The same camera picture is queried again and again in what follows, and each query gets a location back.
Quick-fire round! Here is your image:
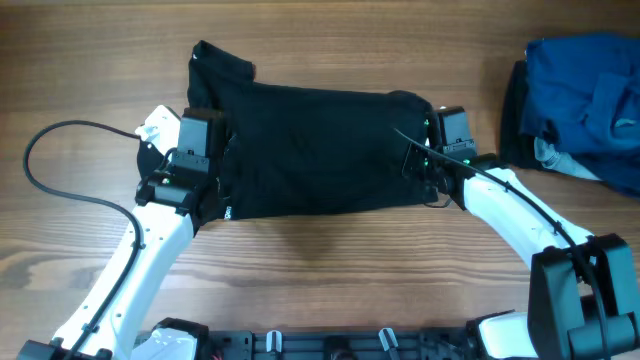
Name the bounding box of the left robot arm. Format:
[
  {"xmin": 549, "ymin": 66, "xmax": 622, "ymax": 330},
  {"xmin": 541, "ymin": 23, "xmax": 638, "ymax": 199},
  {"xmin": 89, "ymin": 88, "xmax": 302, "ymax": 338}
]
[{"xmin": 18, "ymin": 106, "xmax": 226, "ymax": 359}]

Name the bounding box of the left black cable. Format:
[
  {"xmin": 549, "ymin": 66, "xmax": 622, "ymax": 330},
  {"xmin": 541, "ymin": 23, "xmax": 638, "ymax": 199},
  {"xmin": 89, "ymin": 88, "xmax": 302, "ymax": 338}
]
[{"xmin": 22, "ymin": 119, "xmax": 147, "ymax": 360}]

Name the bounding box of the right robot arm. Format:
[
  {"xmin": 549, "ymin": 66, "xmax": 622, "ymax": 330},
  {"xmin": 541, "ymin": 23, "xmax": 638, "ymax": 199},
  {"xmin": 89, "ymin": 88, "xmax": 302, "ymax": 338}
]
[{"xmin": 410, "ymin": 107, "xmax": 639, "ymax": 359}]

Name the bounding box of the blue garment pile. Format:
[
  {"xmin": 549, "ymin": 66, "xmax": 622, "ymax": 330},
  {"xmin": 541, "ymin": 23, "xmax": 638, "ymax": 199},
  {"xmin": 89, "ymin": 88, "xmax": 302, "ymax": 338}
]
[{"xmin": 518, "ymin": 33, "xmax": 639, "ymax": 198}]

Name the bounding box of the grey white garment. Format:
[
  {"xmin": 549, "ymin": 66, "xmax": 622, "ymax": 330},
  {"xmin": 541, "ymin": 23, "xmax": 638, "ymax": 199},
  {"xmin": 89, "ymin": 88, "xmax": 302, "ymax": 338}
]
[{"xmin": 533, "ymin": 138, "xmax": 600, "ymax": 181}]

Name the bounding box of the black t-shirt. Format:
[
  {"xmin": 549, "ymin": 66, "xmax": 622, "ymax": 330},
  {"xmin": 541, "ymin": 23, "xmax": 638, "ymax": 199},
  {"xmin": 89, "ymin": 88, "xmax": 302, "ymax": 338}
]
[{"xmin": 135, "ymin": 39, "xmax": 444, "ymax": 222}]

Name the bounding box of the black garment under pile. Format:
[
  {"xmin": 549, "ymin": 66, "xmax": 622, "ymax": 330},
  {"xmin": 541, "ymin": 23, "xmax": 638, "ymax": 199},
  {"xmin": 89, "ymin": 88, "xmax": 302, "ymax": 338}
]
[{"xmin": 499, "ymin": 60, "xmax": 544, "ymax": 171}]

